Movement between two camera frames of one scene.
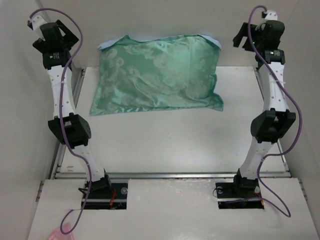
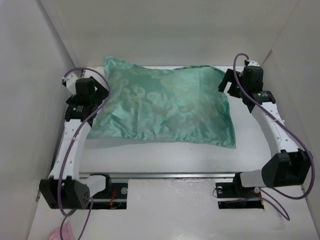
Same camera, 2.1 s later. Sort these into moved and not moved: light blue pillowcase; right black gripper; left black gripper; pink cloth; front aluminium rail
Moved: light blue pillowcase; left black gripper; right black gripper
Not moved: pink cloth; front aluminium rail
